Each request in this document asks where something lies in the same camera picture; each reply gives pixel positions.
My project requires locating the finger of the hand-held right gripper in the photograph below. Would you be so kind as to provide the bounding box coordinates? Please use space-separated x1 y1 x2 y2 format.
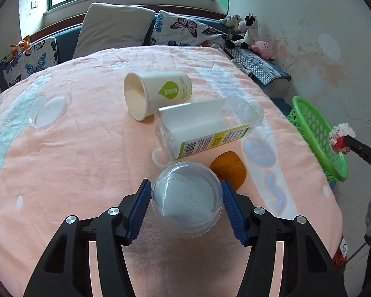
343 134 371 169

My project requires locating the blue grey patterned towel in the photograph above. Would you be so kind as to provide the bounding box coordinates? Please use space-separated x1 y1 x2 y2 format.
224 48 291 85

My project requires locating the clear plastic lid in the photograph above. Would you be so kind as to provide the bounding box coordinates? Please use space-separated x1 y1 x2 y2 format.
29 94 69 129

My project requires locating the large butterfly print pillow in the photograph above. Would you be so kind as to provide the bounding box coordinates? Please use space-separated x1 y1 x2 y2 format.
148 10 232 50

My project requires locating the red white wrapper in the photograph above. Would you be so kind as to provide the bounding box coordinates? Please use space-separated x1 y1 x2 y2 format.
328 124 357 154

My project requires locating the grey pillow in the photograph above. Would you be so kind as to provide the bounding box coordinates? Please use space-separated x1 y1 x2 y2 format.
72 2 156 59

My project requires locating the orange round fruit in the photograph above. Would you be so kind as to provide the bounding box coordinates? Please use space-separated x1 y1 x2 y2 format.
210 150 247 191

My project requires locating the small butterfly print pillow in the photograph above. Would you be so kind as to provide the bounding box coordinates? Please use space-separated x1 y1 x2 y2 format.
3 36 58 89

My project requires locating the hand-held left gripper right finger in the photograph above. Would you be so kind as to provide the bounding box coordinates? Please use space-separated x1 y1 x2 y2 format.
221 179 348 297

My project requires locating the grey plush toy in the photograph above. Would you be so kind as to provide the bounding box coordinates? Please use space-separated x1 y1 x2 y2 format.
219 15 240 34

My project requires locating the clear plastic cup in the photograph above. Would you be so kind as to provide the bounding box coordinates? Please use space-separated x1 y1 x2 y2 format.
150 161 225 239

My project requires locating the green plastic basket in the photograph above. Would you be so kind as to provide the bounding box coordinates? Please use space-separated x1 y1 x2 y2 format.
286 96 348 182

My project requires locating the dark blue headboard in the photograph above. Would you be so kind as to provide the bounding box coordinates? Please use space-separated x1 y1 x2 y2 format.
0 4 232 78

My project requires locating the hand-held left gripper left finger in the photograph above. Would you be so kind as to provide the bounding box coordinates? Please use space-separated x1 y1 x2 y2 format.
24 179 152 297

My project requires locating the orange fox plush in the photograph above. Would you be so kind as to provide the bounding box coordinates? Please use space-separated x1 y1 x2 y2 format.
11 35 31 57

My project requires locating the clear labelled plastic container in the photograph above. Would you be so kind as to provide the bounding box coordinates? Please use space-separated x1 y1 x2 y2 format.
154 97 264 160

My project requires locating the black white cow plush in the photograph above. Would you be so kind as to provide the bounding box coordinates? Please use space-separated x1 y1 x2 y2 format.
227 14 259 50

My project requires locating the pink round plush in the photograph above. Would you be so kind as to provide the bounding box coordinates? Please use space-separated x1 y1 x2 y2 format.
251 40 276 60

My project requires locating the white paper cup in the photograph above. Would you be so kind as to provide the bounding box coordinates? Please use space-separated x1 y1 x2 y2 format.
124 71 193 121

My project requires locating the pink flower blanket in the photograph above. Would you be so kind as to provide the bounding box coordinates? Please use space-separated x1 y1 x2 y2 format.
0 45 344 297

